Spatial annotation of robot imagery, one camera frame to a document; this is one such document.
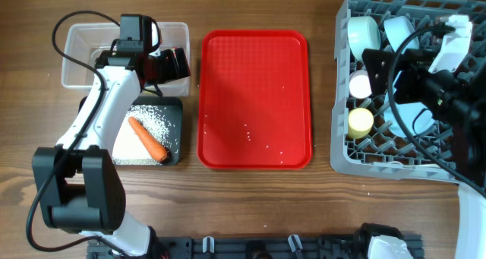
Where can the red plastic tray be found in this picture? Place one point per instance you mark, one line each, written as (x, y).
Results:
(254, 100)

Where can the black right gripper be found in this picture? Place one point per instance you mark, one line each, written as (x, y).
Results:
(415, 71)

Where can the orange carrot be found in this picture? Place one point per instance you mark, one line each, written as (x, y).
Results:
(155, 149)

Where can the light blue bowl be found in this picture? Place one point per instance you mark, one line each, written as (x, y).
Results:
(398, 29)

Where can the yellow plastic cup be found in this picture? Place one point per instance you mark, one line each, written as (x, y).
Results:
(360, 123)

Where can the black waste tray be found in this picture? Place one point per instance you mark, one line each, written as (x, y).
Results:
(104, 131)

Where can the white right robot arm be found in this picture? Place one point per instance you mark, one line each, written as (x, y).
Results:
(468, 148)

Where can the white rice pile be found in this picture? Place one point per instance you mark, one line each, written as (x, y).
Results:
(162, 122)

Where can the clear plastic storage bin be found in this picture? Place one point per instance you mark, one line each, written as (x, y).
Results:
(85, 42)

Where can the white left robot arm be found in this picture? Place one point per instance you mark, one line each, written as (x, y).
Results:
(78, 187)

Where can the cream plastic spoon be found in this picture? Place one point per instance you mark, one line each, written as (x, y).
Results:
(395, 163)

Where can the grey dishwasher rack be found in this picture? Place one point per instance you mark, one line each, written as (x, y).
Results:
(370, 155)

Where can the light blue plate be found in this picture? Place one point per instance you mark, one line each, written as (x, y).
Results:
(416, 117)

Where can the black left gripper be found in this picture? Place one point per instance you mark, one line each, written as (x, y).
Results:
(175, 62)

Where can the pink plastic cup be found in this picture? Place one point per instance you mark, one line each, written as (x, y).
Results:
(359, 84)

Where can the mint green bowl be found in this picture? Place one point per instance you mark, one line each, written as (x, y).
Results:
(363, 33)

